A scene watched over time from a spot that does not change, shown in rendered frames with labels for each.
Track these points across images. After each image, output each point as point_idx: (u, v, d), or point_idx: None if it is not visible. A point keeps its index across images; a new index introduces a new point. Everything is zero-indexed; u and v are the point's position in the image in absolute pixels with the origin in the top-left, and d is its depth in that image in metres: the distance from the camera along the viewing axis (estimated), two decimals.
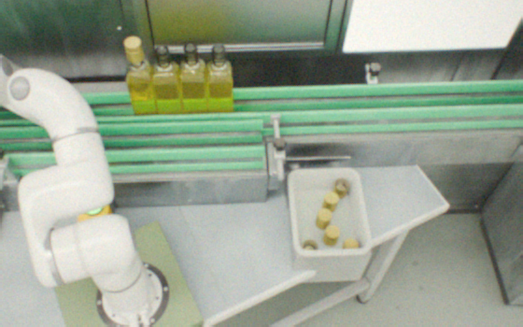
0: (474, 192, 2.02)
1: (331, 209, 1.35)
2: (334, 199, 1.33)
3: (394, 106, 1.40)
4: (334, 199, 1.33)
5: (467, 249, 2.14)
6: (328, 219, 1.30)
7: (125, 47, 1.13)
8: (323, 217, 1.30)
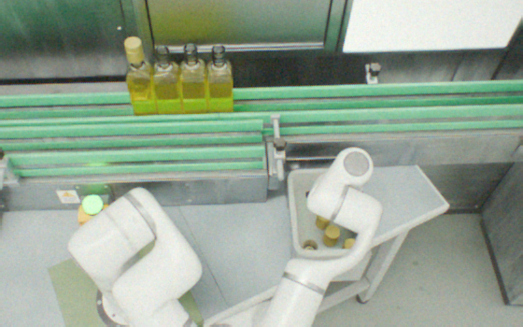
0: (474, 192, 2.02)
1: None
2: None
3: (394, 106, 1.40)
4: None
5: (467, 249, 2.14)
6: (328, 219, 1.30)
7: (125, 47, 1.14)
8: (323, 217, 1.30)
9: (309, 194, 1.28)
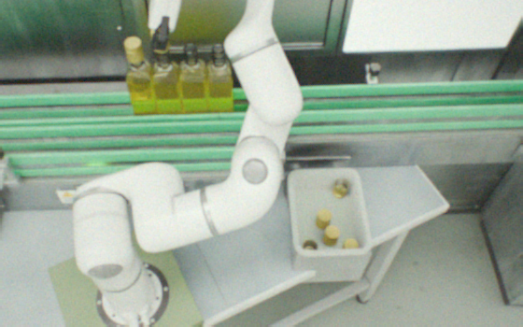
0: (474, 192, 2.02)
1: (168, 41, 1.13)
2: (161, 28, 1.11)
3: (394, 106, 1.40)
4: (161, 28, 1.11)
5: (467, 249, 2.14)
6: (328, 219, 1.30)
7: (125, 47, 1.14)
8: (323, 217, 1.30)
9: (164, 33, 1.03)
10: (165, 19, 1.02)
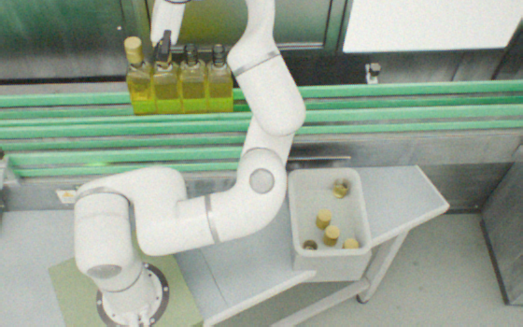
0: (474, 192, 2.02)
1: (170, 52, 1.16)
2: (162, 40, 1.14)
3: (394, 106, 1.40)
4: (162, 40, 1.14)
5: (467, 249, 2.14)
6: (328, 219, 1.30)
7: (125, 47, 1.14)
8: (323, 217, 1.30)
9: (166, 46, 1.06)
10: (167, 32, 1.05)
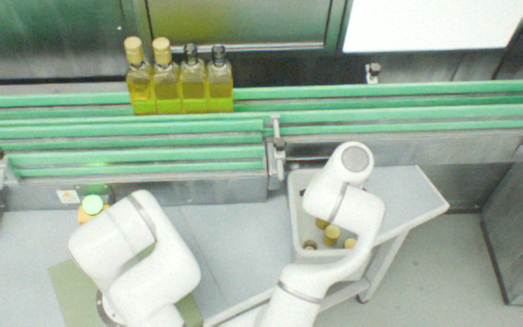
0: (474, 192, 2.02)
1: (170, 52, 1.16)
2: (162, 40, 1.14)
3: (394, 106, 1.40)
4: (162, 40, 1.14)
5: (467, 249, 2.14)
6: None
7: (125, 47, 1.14)
8: None
9: (303, 192, 1.18)
10: None
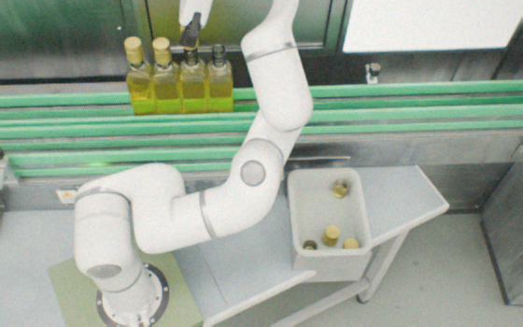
0: (474, 192, 2.02)
1: (170, 52, 1.16)
2: (162, 40, 1.14)
3: (394, 106, 1.40)
4: (162, 40, 1.14)
5: (467, 249, 2.14)
6: None
7: (125, 47, 1.14)
8: None
9: (196, 29, 1.04)
10: (197, 15, 1.02)
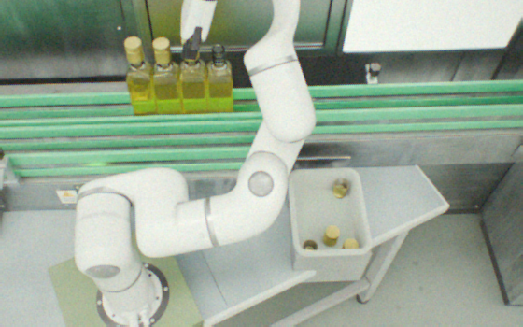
0: (474, 192, 2.02)
1: (170, 52, 1.16)
2: (162, 40, 1.14)
3: (394, 106, 1.40)
4: (162, 40, 1.14)
5: (467, 249, 2.14)
6: None
7: (125, 47, 1.14)
8: (192, 41, 1.14)
9: (197, 43, 1.06)
10: (198, 29, 1.05)
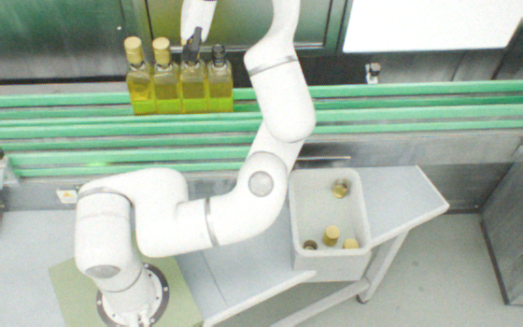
0: (474, 192, 2.02)
1: (170, 52, 1.16)
2: (162, 40, 1.14)
3: (394, 106, 1.40)
4: (162, 40, 1.14)
5: (467, 249, 2.14)
6: None
7: (125, 47, 1.14)
8: (192, 41, 1.14)
9: (197, 43, 1.06)
10: (198, 29, 1.05)
